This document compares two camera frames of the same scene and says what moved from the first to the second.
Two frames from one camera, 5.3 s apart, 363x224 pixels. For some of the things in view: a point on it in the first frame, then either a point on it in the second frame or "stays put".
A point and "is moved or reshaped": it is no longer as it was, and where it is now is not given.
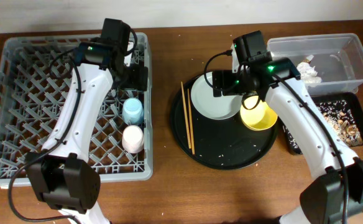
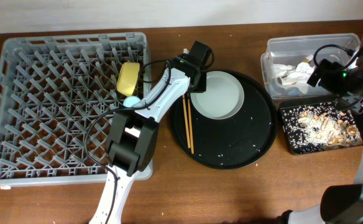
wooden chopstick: [191, 122] stays put
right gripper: [220, 83] to [319, 76]
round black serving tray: [226, 144] stays put
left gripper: [140, 79] to [202, 86]
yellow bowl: [260, 118] is moved or reshaped
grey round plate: [211, 107] stays put
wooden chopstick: [186, 119] stays put
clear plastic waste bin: [341, 60] stays put
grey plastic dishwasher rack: [29, 81] stays put
